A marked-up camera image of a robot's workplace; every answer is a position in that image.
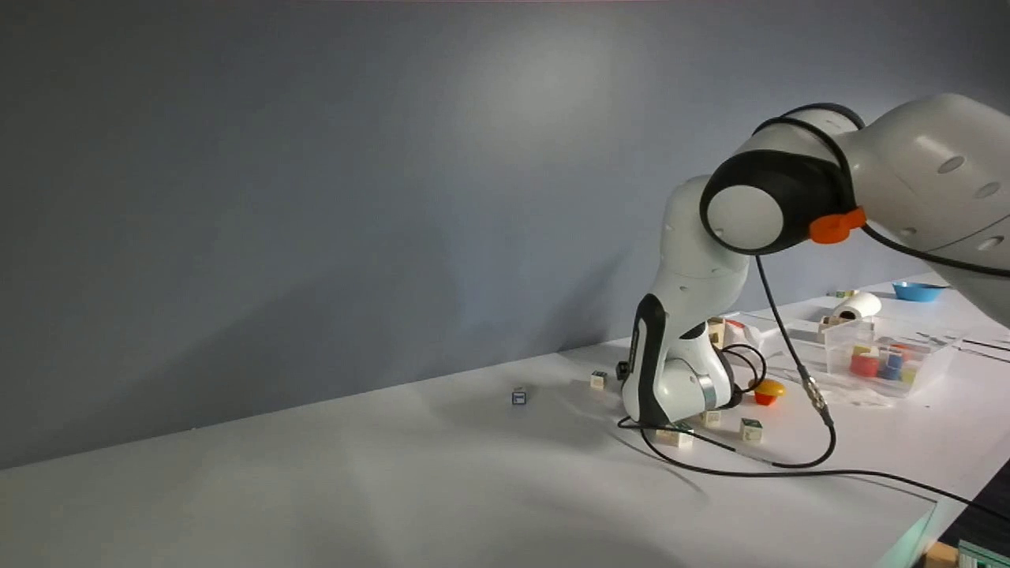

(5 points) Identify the letter I wooden block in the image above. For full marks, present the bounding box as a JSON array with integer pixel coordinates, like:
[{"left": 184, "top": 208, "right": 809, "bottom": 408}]
[{"left": 654, "top": 422, "right": 698, "bottom": 456}]

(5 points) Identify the orange white small object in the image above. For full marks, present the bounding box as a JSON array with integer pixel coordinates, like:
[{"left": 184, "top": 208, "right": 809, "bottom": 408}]
[{"left": 752, "top": 375, "right": 789, "bottom": 410}]

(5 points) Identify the white tape roll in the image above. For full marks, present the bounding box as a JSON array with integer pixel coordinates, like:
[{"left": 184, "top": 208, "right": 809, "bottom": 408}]
[{"left": 818, "top": 289, "right": 887, "bottom": 328}]

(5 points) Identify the clear plastic container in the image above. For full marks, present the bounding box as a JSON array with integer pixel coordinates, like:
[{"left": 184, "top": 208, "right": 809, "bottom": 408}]
[{"left": 816, "top": 320, "right": 959, "bottom": 408}]

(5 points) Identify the blue bowl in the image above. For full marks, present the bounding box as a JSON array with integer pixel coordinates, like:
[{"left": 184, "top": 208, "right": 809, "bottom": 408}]
[{"left": 893, "top": 277, "right": 950, "bottom": 306}]

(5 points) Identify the looped black gripper cable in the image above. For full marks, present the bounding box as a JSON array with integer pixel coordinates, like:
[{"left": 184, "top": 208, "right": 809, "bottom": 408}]
[{"left": 724, "top": 341, "right": 769, "bottom": 397}]

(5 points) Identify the black cable with connector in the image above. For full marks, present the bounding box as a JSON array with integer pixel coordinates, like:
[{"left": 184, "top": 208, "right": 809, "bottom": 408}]
[{"left": 612, "top": 255, "right": 846, "bottom": 477}]

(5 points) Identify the long black cable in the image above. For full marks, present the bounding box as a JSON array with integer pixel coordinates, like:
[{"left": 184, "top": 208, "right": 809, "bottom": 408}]
[{"left": 673, "top": 451, "right": 1010, "bottom": 531}]

